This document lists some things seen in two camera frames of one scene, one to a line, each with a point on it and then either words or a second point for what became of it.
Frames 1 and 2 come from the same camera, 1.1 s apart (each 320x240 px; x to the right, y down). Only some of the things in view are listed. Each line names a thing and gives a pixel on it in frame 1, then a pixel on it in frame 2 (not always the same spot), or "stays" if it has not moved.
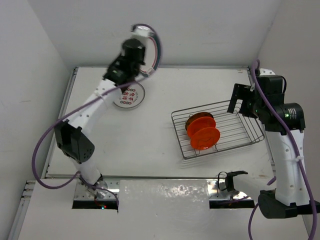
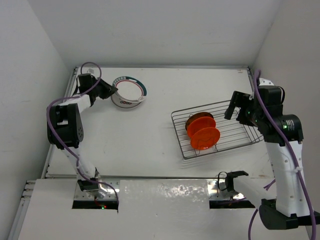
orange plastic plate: (205, 138) stays
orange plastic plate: (198, 123) stays
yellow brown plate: (196, 116) stays
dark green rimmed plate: (152, 51) -> (130, 89)
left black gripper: (141, 47) -> (108, 90)
